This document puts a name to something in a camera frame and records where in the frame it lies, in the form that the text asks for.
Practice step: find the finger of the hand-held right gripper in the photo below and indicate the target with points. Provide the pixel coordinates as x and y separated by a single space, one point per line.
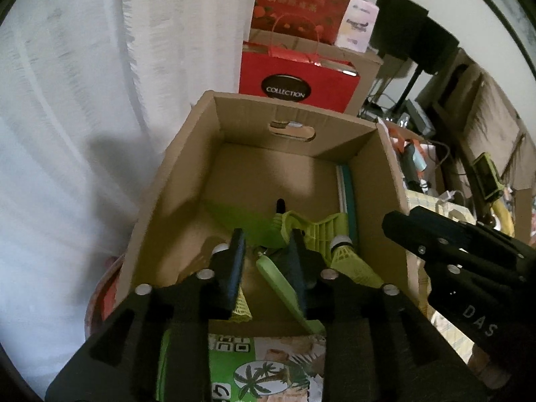
439 230
465 278

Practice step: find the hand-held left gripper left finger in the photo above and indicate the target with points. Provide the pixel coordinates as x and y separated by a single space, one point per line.
236 268

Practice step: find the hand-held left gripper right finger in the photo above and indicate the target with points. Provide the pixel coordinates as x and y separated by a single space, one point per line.
297 268

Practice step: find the yellow shuttlecock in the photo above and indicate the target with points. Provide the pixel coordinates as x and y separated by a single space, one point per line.
243 310
356 266

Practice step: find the green palm tree package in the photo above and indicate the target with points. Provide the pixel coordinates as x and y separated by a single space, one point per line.
259 368

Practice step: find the white cloth tote bag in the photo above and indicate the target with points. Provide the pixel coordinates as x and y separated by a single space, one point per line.
460 216

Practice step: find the yellow plaid tablecloth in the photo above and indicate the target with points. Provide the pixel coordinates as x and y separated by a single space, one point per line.
452 343

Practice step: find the yellow bag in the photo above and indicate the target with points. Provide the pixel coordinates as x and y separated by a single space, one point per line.
502 215

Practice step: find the green and black portable radio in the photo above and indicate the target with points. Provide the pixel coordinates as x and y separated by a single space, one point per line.
488 178

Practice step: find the teal hair dryer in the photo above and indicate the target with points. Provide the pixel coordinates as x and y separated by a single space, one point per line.
416 161

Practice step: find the flat cardboard piece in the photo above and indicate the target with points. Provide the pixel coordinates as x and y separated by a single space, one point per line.
525 213

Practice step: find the grey electronic box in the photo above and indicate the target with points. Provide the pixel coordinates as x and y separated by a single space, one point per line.
418 117

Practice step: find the large brown cushion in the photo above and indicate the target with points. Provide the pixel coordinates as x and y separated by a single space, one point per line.
494 125

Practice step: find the black speaker stand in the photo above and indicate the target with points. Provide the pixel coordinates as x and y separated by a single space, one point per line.
412 92

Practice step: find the brown sofa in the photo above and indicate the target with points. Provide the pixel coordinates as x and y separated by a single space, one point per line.
439 83

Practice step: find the black speaker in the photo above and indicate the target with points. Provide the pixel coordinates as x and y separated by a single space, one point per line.
437 48
398 21

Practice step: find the red gift box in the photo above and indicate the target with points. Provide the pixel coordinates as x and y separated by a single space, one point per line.
293 71

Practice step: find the white small carton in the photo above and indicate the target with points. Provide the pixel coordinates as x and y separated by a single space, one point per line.
356 25

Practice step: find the white curtain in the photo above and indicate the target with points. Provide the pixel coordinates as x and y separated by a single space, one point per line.
83 92

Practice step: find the framed ink painting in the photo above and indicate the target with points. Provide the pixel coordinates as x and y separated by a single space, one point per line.
515 4

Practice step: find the red gift bag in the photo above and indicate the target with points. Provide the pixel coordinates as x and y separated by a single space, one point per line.
301 8

